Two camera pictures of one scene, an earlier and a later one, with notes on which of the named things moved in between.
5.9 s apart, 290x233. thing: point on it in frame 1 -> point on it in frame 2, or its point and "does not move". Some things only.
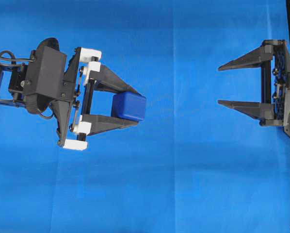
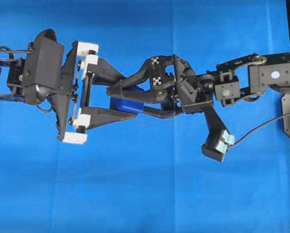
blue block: (131, 105) does not move
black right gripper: (285, 111) -> (176, 82)
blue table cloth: (190, 165) does not move
